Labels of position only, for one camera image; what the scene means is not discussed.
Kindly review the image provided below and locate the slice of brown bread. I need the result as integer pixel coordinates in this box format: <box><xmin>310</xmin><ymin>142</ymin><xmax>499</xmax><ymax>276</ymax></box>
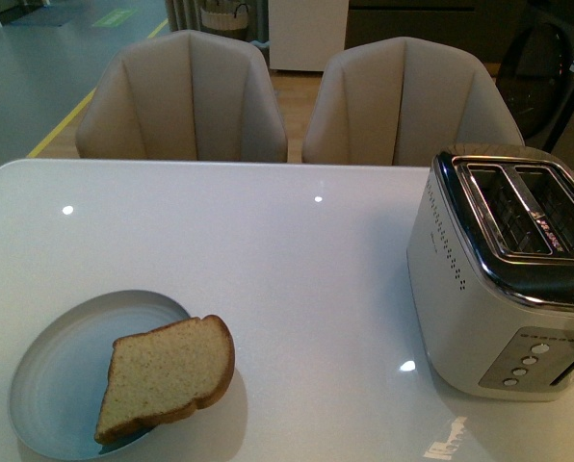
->
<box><xmin>94</xmin><ymin>315</ymin><xmax>235</xmax><ymax>445</ymax></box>

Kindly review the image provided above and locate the white round plate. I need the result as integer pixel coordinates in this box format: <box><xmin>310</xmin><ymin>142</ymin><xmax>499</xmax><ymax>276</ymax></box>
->
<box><xmin>9</xmin><ymin>290</ymin><xmax>189</xmax><ymax>461</ymax></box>

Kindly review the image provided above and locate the beige chair on left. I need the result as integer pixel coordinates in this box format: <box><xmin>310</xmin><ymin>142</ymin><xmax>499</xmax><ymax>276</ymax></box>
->
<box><xmin>75</xmin><ymin>31</ymin><xmax>288</xmax><ymax>163</ymax></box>

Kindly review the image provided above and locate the beige chair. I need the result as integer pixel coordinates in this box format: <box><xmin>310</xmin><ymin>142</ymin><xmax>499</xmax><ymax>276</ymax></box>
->
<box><xmin>302</xmin><ymin>37</ymin><xmax>524</xmax><ymax>167</ymax></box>
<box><xmin>75</xmin><ymin>31</ymin><xmax>288</xmax><ymax>163</ymax></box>

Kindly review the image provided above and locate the beige chair on right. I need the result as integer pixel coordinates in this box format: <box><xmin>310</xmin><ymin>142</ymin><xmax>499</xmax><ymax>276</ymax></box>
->
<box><xmin>302</xmin><ymin>37</ymin><xmax>524</xmax><ymax>167</ymax></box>

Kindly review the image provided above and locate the white cabinet in background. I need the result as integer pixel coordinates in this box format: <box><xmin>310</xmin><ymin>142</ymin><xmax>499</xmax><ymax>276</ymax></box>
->
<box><xmin>268</xmin><ymin>0</ymin><xmax>349</xmax><ymax>72</ymax></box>

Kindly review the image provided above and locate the white chrome two-slot toaster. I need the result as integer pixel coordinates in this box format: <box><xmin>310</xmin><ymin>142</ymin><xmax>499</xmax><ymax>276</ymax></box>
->
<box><xmin>406</xmin><ymin>144</ymin><xmax>574</xmax><ymax>401</ymax></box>

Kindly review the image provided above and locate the dark round appliance door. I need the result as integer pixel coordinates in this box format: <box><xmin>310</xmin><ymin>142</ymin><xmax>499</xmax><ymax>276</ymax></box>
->
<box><xmin>496</xmin><ymin>22</ymin><xmax>571</xmax><ymax>141</ymax></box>

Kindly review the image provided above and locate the woven basket with handle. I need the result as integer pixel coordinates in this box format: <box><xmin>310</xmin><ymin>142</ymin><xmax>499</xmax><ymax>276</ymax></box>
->
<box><xmin>200</xmin><ymin>0</ymin><xmax>249</xmax><ymax>40</ymax></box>

